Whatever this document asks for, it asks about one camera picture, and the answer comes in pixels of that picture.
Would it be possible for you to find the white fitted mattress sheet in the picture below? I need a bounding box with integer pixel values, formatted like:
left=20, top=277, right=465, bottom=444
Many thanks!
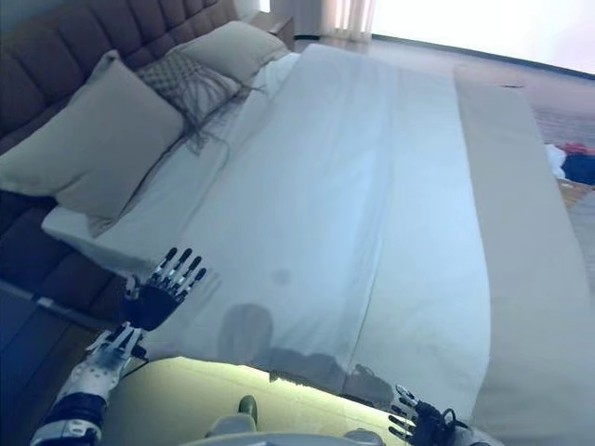
left=41, top=50, right=303, bottom=275

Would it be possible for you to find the silver robot leg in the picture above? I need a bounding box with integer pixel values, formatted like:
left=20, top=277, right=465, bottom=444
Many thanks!
left=204, top=394, right=259, bottom=440
left=341, top=426, right=391, bottom=440

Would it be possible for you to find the silver robot left leg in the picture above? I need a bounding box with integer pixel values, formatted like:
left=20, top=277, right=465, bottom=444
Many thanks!
left=204, top=394, right=259, bottom=440

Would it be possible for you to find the silver robot right leg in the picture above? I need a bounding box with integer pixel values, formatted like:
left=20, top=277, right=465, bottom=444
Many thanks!
left=341, top=426, right=391, bottom=440

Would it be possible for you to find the brown tufted headboard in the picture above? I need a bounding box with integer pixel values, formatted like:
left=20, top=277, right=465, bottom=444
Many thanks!
left=0, top=0, right=261, bottom=140

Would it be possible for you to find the light wooden nightstand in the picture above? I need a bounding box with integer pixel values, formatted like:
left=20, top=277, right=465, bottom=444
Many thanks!
left=248, top=13, right=297, bottom=47

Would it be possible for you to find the dark wooden nightstand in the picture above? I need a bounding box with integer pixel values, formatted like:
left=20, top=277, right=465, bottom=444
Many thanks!
left=0, top=290, right=126, bottom=446

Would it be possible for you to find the brown upholstered bed frame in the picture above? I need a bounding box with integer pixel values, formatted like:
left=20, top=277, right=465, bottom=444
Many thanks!
left=0, top=190, right=154, bottom=354

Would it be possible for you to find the cream curtain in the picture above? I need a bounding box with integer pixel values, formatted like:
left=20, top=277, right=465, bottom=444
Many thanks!
left=271, top=0, right=376, bottom=43

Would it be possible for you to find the white duvet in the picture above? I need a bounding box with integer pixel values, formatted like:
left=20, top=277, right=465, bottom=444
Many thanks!
left=92, top=44, right=494, bottom=410

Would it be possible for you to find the beige pillow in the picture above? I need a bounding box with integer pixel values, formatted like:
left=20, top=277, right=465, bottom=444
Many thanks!
left=0, top=49, right=185, bottom=233
left=178, top=20, right=289, bottom=80

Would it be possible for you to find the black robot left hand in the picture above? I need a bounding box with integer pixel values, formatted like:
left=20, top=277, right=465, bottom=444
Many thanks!
left=120, top=246, right=209, bottom=333

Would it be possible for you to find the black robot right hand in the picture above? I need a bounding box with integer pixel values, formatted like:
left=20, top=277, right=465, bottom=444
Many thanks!
left=387, top=383, right=461, bottom=446

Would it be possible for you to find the pile of dark clothes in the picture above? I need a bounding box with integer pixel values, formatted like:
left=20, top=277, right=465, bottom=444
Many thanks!
left=543, top=141, right=595, bottom=187

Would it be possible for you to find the grey fringed decorative pillow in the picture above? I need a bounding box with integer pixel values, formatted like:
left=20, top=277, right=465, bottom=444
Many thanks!
left=137, top=48, right=271, bottom=157

